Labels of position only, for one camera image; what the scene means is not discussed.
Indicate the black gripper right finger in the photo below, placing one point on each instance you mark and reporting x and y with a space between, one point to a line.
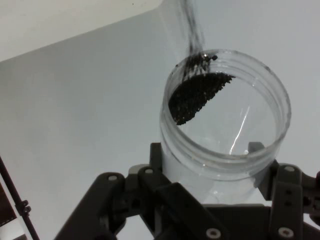
287 195

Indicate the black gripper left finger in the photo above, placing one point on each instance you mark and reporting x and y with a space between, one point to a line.
160 207

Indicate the clear plastic wide-mouth jar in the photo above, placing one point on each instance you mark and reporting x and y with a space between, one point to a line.
275 105

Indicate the black seeds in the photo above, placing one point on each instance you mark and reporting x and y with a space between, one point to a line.
192 100

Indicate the black pole with clamp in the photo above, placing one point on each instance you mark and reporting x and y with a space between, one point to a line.
23 212

